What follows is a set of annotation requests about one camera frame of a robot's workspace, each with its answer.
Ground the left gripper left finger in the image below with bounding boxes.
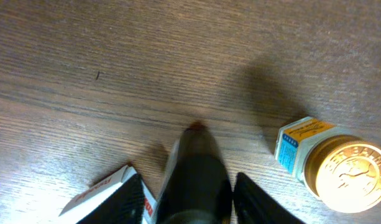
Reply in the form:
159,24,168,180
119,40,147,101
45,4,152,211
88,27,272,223
77,174,145,224

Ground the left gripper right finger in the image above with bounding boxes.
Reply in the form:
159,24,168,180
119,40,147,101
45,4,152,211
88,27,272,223
233,172,303,224

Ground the white green medicine box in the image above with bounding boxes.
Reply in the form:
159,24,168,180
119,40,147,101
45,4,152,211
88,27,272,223
58,164,158,224

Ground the dark bottle white cap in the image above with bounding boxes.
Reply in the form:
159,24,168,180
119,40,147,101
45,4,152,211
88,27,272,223
153,121,232,223

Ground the gold lid balm jar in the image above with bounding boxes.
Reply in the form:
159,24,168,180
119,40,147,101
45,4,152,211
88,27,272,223
274,116,381,213

